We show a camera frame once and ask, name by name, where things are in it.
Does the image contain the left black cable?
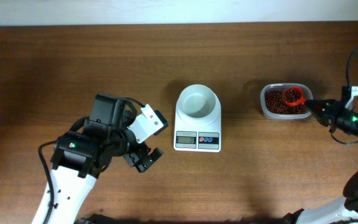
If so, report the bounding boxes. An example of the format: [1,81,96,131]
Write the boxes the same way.
[37,140,58,224]

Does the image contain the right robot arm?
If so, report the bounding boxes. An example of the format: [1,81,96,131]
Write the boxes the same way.
[279,100,358,224]

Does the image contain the red adzuki beans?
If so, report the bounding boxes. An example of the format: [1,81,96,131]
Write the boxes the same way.
[264,90,307,114]

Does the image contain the orange measuring scoop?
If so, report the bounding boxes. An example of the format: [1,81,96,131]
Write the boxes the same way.
[282,86,306,107]

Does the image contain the clear plastic food container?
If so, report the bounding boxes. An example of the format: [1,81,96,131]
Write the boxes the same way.
[260,83,315,121]

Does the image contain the white round bowl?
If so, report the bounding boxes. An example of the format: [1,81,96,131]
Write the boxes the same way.
[177,84,216,119]

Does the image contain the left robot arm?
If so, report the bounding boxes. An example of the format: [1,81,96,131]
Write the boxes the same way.
[32,94,168,223]

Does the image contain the white digital kitchen scale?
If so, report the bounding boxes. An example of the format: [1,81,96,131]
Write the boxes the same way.
[173,91,223,153]

